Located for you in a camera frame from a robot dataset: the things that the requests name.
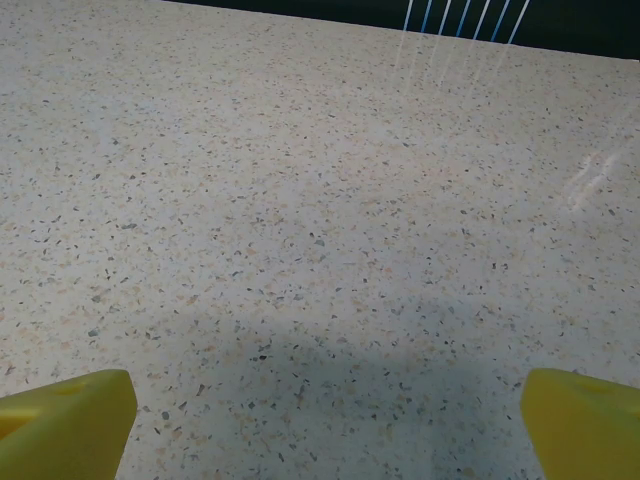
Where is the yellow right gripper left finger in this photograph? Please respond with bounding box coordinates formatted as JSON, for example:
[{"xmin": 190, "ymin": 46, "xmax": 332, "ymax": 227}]
[{"xmin": 0, "ymin": 368, "xmax": 139, "ymax": 480}]

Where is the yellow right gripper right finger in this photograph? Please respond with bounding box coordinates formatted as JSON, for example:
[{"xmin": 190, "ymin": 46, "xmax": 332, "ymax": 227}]
[{"xmin": 519, "ymin": 367, "xmax": 640, "ymax": 480}]

